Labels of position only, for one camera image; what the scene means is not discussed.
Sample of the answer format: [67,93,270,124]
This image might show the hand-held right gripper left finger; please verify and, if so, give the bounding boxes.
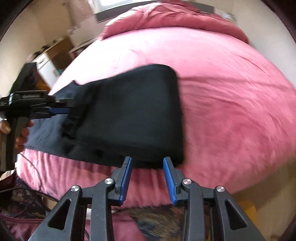
[28,156,134,241]

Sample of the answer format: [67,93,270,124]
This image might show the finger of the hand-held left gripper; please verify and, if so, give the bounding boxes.
[31,107,73,119]

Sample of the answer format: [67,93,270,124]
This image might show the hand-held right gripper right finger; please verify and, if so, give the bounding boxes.
[163,157,266,241]

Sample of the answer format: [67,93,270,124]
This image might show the black embroidered pants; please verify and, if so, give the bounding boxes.
[24,64,186,170]

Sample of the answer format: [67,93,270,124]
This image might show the person's left hand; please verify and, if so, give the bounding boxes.
[0,120,34,151]

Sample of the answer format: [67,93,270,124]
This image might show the white cabinet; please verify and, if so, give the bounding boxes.
[34,52,62,91]

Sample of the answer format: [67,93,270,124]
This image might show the wooden dresser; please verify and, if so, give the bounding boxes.
[28,37,75,70]

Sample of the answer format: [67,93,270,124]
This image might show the white grey nightstand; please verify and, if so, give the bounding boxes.
[69,38,97,59]

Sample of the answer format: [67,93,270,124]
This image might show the patterned curtain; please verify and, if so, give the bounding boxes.
[68,0,102,35]

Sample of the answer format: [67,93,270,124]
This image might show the person's patterned clothing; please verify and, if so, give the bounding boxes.
[0,170,214,241]

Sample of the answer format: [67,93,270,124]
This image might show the bed with pink sheet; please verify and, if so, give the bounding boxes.
[15,29,296,241]

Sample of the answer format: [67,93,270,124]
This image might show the grey headboard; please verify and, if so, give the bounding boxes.
[95,0,214,24]

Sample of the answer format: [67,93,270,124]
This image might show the window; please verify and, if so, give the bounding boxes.
[97,0,159,11]

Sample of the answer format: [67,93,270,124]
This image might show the red duvet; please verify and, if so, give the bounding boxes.
[103,0,250,45]

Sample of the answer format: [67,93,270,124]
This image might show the black cable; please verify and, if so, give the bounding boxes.
[0,187,61,202]

